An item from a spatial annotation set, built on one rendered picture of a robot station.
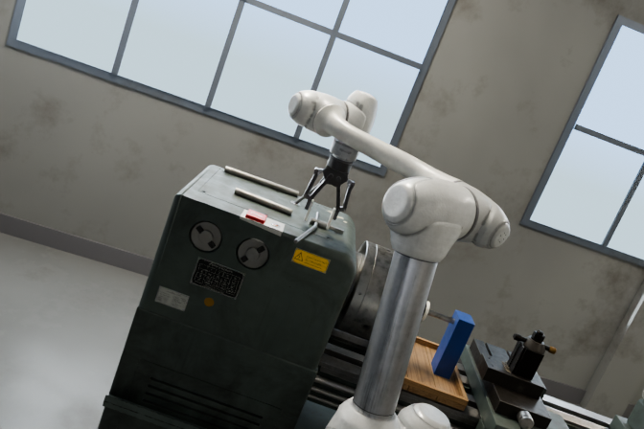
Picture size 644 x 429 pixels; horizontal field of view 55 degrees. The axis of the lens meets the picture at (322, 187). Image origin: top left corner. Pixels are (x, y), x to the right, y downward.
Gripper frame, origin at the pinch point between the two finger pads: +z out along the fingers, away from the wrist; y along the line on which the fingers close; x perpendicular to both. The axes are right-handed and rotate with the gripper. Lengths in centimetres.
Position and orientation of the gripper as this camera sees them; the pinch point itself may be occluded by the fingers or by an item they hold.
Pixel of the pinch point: (319, 215)
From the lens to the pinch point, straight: 198.3
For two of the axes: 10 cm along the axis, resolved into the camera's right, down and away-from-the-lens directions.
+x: 0.5, -2.3, 9.7
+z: -3.5, 9.1, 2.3
